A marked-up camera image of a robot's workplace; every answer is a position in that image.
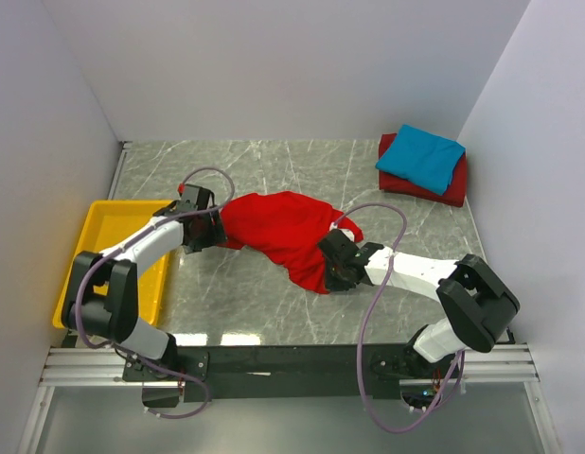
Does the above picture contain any folded blue t-shirt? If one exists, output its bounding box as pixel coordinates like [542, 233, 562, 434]
[376, 124, 466, 196]

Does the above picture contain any aluminium extrusion rail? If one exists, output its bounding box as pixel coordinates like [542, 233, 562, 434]
[40, 344, 539, 387]

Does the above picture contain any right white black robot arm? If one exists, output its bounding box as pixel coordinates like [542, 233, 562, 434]
[318, 229, 521, 378]

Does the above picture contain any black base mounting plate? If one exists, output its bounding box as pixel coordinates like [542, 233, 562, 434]
[121, 343, 464, 409]

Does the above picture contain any bright red t-shirt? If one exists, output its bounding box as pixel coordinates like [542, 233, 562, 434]
[221, 191, 363, 294]

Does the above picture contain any folded dark red t-shirt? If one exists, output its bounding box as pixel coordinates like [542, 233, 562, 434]
[376, 125, 468, 207]

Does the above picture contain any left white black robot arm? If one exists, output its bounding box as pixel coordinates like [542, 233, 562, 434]
[61, 183, 226, 380]

